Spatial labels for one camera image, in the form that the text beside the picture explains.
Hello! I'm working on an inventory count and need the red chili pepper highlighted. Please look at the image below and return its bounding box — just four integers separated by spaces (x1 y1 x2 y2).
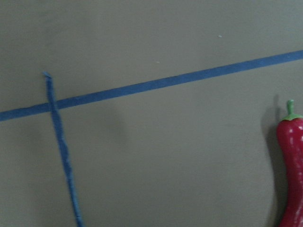
276 99 303 227

